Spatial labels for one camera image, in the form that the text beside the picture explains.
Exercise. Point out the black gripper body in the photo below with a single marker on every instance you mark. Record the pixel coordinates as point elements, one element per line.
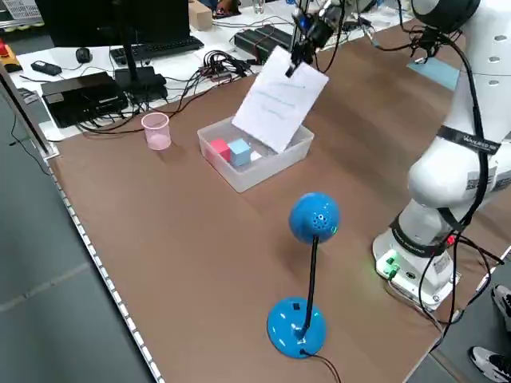
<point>319,32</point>

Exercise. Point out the white A4 paper sheet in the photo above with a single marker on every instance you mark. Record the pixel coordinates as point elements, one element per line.
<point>275,107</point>

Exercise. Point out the blue A4 clipboard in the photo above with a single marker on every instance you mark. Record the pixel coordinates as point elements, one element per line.
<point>435,72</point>

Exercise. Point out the black finned power supply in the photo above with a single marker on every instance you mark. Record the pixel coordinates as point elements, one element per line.
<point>259,40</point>

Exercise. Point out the small cardboard box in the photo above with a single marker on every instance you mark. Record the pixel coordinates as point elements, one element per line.
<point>199,16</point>

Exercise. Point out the light blue block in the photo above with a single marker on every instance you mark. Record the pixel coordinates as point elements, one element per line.
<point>240,153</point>

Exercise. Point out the red block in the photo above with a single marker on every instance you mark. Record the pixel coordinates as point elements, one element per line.
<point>219,148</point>

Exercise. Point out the black keyboard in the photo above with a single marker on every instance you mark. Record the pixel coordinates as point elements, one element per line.
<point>167,46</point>

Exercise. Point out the clear plastic bin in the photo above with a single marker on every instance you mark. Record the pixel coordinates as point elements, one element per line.
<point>247,179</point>

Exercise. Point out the pink mesh cup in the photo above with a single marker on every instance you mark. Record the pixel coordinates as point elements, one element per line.
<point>157,133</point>

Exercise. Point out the blue desk lamp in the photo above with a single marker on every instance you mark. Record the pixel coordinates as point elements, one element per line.
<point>313,217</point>

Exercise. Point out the black computer monitor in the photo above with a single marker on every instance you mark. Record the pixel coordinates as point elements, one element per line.
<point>112,20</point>

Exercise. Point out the black computer mouse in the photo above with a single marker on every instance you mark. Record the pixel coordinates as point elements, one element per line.
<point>84,54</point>

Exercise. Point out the black electronics box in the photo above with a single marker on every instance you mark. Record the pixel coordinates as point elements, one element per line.
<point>80,95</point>

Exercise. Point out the small black handheld device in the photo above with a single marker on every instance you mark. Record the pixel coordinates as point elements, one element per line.
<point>46,68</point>

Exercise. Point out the white plastic crate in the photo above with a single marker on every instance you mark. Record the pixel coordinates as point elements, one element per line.
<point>20,9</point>

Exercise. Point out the red emergency stop button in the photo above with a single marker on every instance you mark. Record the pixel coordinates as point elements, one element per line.
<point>5,50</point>

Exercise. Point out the person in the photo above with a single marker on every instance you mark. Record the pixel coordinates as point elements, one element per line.
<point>489,365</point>

